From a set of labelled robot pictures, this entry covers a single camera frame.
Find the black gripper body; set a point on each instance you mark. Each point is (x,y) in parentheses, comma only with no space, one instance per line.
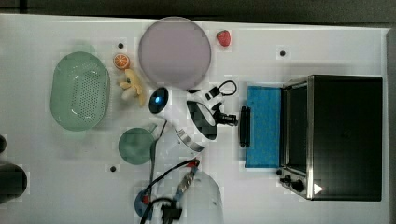
(222,118)

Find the black toaster oven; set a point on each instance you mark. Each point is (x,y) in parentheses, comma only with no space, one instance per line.
(322,134)

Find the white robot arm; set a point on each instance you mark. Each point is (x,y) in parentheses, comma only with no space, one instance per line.
(180,192)

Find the red toy ketchup bottle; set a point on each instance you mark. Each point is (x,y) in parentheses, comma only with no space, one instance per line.
(193,163)

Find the lilac round plate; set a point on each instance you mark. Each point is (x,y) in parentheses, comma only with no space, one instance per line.
(175,51)

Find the red toy strawberry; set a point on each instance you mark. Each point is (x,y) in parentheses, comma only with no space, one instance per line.
(224,38)

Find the green mug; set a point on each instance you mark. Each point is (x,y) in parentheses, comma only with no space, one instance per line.
(135,144)

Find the small red toy fruit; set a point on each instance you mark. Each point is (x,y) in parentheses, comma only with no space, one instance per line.
(146,199)

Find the toy orange half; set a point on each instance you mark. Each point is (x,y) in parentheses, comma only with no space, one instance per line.
(121,61)

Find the blue bowl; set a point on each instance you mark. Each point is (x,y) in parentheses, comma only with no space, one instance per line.
(139,207)

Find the green perforated colander basket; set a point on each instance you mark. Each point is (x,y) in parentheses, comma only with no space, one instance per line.
(80,91)

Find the black cylinder holder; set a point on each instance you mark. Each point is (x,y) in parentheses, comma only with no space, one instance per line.
(13,182)

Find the black cylinder cup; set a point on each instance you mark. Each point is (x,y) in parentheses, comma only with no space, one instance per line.
(3,143)

